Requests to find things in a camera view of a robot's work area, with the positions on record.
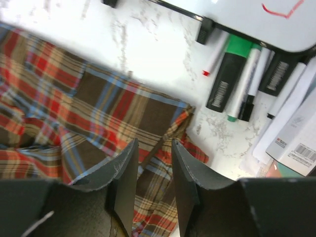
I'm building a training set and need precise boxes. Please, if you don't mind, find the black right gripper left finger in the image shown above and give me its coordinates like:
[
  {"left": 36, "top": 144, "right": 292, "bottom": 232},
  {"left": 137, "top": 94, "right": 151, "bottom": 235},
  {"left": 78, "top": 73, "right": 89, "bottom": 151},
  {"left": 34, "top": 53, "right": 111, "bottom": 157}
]
[{"left": 71, "top": 138, "right": 139, "bottom": 237}]

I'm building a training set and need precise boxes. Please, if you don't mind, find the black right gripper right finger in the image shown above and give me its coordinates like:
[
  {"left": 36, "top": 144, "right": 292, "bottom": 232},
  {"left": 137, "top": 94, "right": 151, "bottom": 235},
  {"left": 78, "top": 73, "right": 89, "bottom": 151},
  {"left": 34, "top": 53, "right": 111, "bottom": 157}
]
[{"left": 171, "top": 139, "right": 235, "bottom": 237}]

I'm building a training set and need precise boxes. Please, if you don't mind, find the plaid long sleeve shirt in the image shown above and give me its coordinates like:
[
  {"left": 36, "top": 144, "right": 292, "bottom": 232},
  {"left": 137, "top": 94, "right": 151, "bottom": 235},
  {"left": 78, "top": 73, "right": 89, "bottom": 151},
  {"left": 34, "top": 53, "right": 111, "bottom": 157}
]
[{"left": 0, "top": 24, "right": 208, "bottom": 237}]

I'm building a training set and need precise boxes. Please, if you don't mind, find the black flat box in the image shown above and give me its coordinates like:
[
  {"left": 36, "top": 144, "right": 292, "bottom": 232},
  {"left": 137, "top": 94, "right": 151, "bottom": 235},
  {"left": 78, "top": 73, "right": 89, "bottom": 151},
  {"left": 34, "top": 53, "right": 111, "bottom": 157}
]
[{"left": 266, "top": 90, "right": 316, "bottom": 177}]

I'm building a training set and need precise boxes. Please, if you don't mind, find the white green whiteboard marker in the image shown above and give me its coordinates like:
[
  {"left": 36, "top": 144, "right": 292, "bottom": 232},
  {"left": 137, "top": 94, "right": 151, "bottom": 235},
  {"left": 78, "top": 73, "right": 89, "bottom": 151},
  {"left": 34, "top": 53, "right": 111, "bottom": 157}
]
[{"left": 227, "top": 44, "right": 262, "bottom": 122}]

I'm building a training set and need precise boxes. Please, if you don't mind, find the green highlighter marker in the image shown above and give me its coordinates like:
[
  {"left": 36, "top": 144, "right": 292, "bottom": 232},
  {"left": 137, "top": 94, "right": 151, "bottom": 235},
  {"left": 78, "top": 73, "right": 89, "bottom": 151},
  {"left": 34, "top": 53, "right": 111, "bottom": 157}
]
[{"left": 206, "top": 35, "right": 253, "bottom": 113}]

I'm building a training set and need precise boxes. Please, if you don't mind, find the white red-tip marker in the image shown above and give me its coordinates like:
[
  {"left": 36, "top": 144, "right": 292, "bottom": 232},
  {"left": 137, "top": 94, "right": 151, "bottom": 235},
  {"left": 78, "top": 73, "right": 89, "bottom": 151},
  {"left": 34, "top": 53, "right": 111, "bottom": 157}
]
[{"left": 202, "top": 30, "right": 229, "bottom": 77}]

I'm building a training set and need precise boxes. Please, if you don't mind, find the black highlighter marker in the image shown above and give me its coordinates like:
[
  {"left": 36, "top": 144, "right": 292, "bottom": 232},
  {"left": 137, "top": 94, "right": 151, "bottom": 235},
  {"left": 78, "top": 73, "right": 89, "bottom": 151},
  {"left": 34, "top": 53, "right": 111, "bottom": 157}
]
[{"left": 258, "top": 53, "right": 306, "bottom": 96}]

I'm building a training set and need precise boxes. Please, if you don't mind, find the white black-cap marker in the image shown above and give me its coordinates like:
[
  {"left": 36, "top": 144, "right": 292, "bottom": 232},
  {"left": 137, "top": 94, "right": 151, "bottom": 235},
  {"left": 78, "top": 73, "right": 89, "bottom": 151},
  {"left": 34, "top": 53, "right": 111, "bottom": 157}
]
[{"left": 267, "top": 62, "right": 307, "bottom": 119}]

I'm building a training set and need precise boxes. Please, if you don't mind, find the small whiteboard with stand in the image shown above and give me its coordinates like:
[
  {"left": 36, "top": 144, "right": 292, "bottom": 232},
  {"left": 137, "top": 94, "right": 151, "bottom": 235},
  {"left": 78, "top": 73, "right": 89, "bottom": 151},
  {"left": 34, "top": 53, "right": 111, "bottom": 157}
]
[{"left": 101, "top": 0, "right": 316, "bottom": 59}]

